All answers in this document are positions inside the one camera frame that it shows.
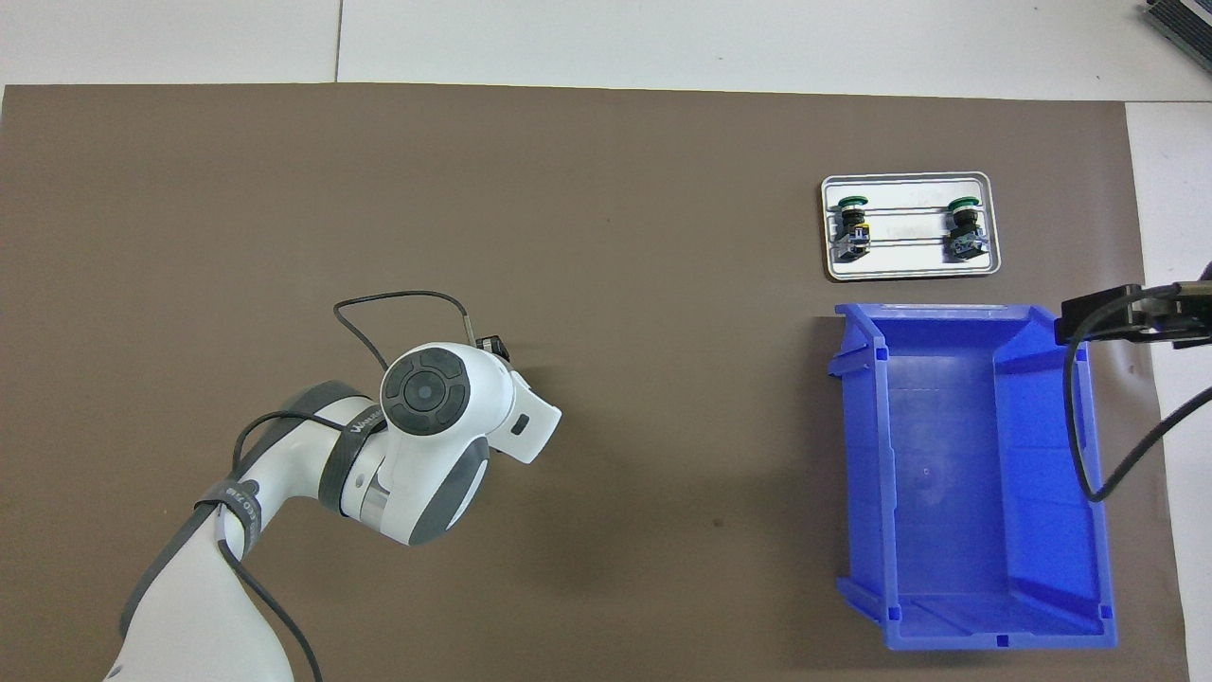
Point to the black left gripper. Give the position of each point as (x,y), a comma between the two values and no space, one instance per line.
(494,349)

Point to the blue plastic storage bin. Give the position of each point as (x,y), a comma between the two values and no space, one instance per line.
(947,493)

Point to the green push button switch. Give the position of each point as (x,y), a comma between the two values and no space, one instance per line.
(966,237)

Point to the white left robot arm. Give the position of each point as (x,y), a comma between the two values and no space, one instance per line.
(426,455)

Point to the silver metal tray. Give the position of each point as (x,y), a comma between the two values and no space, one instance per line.
(909,270)

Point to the grey ribbed device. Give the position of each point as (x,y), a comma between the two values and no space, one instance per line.
(1184,24)

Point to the green push button, yellow label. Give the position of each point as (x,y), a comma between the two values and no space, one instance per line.
(850,237)

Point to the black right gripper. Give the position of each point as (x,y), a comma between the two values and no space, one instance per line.
(1188,313)

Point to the brown table mat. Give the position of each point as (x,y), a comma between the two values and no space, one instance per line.
(663,426)

